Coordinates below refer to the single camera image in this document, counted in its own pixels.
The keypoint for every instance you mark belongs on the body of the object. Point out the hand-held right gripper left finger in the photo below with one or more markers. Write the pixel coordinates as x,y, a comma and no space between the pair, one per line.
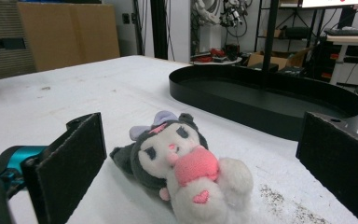
71,168

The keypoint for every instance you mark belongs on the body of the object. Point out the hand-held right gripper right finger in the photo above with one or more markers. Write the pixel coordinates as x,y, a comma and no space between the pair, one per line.
338,158

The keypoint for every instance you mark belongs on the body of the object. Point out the grey and white plush toy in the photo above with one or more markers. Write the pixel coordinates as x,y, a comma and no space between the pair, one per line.
180,165

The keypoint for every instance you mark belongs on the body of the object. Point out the grey ribbed panel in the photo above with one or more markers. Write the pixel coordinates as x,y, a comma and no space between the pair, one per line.
3,21

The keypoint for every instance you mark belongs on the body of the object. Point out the brown cardboard sheet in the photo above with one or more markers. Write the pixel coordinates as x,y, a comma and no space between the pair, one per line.
68,34

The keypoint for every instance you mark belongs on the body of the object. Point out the black oval tray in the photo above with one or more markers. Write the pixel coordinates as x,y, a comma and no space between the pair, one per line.
261,99

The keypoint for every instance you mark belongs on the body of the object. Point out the open cardboard box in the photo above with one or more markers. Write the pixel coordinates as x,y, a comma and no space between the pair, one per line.
279,60

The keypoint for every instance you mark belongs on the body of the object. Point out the white desk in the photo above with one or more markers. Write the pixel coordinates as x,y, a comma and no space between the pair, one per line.
351,39

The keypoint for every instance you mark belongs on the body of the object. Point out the black keyboard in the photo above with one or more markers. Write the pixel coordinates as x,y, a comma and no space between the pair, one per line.
351,32

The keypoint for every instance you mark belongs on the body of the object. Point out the black metal shelf rack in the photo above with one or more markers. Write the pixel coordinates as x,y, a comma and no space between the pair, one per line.
292,31

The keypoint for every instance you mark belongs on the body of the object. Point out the black metal pole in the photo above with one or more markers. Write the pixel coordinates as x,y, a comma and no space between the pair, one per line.
270,34

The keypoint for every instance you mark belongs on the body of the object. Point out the round white side table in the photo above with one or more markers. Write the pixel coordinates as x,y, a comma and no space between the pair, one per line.
220,62

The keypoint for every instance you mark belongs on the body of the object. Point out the computer monitor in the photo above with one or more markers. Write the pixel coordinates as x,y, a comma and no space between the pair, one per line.
335,3

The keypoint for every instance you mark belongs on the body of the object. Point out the red tool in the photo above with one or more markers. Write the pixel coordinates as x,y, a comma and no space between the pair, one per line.
217,52

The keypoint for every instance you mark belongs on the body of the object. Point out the black wall outlet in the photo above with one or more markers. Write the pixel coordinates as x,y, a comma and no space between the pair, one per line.
126,18

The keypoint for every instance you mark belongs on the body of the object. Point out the black vertical post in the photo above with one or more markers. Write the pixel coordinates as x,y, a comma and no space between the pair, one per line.
159,28

